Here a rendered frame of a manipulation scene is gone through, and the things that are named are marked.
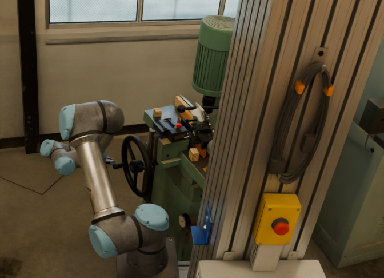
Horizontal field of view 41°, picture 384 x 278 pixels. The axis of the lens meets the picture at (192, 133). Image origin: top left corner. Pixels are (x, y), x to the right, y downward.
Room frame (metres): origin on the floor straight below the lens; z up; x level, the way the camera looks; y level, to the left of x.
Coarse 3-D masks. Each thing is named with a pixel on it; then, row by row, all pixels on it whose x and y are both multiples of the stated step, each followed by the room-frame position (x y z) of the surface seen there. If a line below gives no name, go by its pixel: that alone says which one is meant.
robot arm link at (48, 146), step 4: (48, 140) 1.75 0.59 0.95; (52, 140) 1.77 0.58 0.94; (44, 144) 1.74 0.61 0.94; (48, 144) 1.73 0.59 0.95; (52, 144) 1.74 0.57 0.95; (56, 144) 1.75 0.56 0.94; (60, 144) 1.76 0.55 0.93; (64, 144) 1.78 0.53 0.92; (40, 148) 1.75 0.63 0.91; (44, 148) 1.73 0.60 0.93; (48, 148) 1.72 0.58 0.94; (52, 148) 1.73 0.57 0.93; (56, 148) 1.72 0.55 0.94; (64, 148) 1.75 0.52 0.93; (68, 148) 1.78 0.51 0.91; (40, 152) 1.73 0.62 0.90; (44, 152) 1.71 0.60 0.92; (48, 152) 1.71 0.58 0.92; (48, 156) 1.72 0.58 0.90
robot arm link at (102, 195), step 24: (72, 120) 1.45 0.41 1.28; (96, 120) 1.49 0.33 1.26; (72, 144) 1.42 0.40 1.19; (96, 144) 1.43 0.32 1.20; (96, 168) 1.36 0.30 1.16; (96, 192) 1.30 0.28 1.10; (96, 216) 1.25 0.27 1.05; (120, 216) 1.26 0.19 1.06; (96, 240) 1.19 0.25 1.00; (120, 240) 1.19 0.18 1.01
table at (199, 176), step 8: (144, 112) 2.19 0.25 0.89; (152, 112) 2.19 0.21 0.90; (168, 112) 2.21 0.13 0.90; (176, 112) 2.23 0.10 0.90; (144, 120) 2.19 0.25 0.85; (152, 120) 2.12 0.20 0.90; (176, 120) 2.15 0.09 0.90; (184, 152) 1.89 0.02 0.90; (160, 160) 1.85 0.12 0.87; (168, 160) 1.86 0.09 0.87; (176, 160) 1.87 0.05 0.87; (184, 160) 1.86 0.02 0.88; (200, 160) 1.85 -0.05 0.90; (208, 160) 1.86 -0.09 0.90; (192, 168) 1.81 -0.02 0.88; (200, 168) 1.80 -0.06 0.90; (192, 176) 1.80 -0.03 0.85; (200, 176) 1.75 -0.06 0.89; (200, 184) 1.75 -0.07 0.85
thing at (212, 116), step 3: (213, 111) 2.07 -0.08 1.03; (216, 111) 2.07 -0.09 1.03; (207, 114) 2.03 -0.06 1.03; (210, 114) 2.03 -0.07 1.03; (213, 114) 2.04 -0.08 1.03; (216, 114) 2.04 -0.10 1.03; (195, 117) 2.03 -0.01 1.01; (210, 117) 2.03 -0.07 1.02; (213, 117) 2.04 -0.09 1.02; (216, 117) 2.04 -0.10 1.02; (210, 120) 2.03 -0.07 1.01; (213, 120) 2.04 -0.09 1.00; (216, 120) 2.05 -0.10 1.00; (198, 123) 2.01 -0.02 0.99; (201, 123) 2.00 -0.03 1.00; (204, 123) 2.01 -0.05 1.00; (210, 123) 2.03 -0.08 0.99; (213, 123) 2.04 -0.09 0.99; (213, 126) 2.04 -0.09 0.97
